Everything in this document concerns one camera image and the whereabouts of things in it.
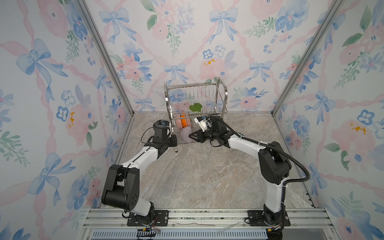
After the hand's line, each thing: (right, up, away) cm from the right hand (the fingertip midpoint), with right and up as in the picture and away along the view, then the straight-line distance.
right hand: (191, 133), depth 88 cm
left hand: (-9, -1, +3) cm, 10 cm away
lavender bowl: (-3, +2, +4) cm, 5 cm away
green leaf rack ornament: (+4, +15, -3) cm, 16 cm away
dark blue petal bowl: (-25, +6, +19) cm, 32 cm away
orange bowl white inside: (-5, +8, +9) cm, 13 cm away
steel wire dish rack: (-4, +23, +28) cm, 36 cm away
